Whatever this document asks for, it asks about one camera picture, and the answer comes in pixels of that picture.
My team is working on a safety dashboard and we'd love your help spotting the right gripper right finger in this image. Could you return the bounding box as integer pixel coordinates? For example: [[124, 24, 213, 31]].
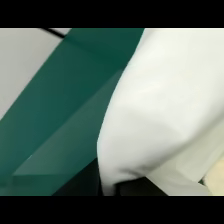
[[115, 176, 170, 197]]

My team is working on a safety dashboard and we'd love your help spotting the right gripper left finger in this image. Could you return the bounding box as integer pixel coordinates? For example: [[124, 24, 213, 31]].
[[51, 157, 104, 197]]

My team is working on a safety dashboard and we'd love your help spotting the white shirt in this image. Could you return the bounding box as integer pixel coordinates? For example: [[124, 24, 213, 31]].
[[96, 27, 224, 197]]

